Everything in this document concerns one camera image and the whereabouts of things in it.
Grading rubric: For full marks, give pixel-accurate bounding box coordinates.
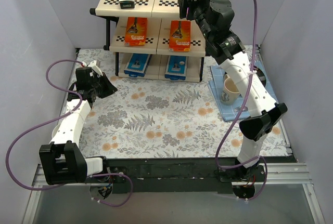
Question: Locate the blue razor box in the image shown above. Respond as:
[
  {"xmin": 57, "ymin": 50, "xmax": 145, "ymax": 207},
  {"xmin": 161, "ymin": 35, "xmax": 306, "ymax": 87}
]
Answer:
[
  {"xmin": 164, "ymin": 56, "xmax": 188, "ymax": 81},
  {"xmin": 124, "ymin": 54, "xmax": 152, "ymax": 77}
]

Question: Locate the orange Gillette razor pack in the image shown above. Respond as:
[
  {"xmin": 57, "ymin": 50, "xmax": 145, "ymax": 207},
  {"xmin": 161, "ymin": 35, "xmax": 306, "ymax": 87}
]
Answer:
[
  {"xmin": 169, "ymin": 20, "xmax": 191, "ymax": 52},
  {"xmin": 124, "ymin": 17, "xmax": 148, "ymax": 46}
]

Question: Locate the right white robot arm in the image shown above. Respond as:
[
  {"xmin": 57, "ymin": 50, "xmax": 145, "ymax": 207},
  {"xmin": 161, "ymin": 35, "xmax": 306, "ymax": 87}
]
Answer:
[{"xmin": 178, "ymin": 0, "xmax": 287, "ymax": 181}]

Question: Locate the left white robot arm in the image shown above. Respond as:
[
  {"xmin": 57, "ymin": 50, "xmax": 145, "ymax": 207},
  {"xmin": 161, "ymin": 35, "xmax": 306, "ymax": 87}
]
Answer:
[{"xmin": 39, "ymin": 64, "xmax": 117, "ymax": 185}]

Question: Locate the beige three-tier shelf rack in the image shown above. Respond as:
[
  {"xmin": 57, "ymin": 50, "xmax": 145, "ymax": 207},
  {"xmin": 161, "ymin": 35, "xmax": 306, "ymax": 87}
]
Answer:
[{"xmin": 89, "ymin": 0, "xmax": 221, "ymax": 83}]

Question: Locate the floral table mat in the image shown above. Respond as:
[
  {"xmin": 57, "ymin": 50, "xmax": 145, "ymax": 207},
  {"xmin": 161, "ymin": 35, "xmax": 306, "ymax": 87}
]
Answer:
[{"xmin": 49, "ymin": 45, "xmax": 290, "ymax": 160}]

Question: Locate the dark rimmed plate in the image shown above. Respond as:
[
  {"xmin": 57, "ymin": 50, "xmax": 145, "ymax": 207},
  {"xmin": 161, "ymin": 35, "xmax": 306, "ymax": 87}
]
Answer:
[{"xmin": 254, "ymin": 65, "xmax": 267, "ymax": 87}]

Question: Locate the beige ceramic mug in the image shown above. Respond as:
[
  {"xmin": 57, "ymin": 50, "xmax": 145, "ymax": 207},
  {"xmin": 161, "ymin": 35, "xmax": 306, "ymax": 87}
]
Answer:
[{"xmin": 221, "ymin": 78, "xmax": 240, "ymax": 106}]

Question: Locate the silver fork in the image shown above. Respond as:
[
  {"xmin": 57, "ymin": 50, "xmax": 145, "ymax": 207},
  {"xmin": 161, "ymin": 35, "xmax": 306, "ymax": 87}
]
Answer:
[{"xmin": 234, "ymin": 106, "xmax": 248, "ymax": 112}]

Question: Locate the blue checked cloth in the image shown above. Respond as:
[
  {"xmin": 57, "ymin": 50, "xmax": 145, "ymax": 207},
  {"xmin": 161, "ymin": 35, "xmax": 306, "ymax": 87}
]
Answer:
[{"xmin": 208, "ymin": 61, "xmax": 274, "ymax": 122}]

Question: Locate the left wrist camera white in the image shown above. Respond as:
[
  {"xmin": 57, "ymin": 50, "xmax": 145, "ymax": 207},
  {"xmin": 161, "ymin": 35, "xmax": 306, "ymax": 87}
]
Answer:
[{"xmin": 87, "ymin": 60, "xmax": 103, "ymax": 76}]

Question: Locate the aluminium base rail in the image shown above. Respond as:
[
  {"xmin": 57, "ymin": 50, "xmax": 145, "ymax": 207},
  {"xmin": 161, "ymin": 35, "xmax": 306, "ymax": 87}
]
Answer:
[{"xmin": 23, "ymin": 159, "xmax": 325, "ymax": 223}]

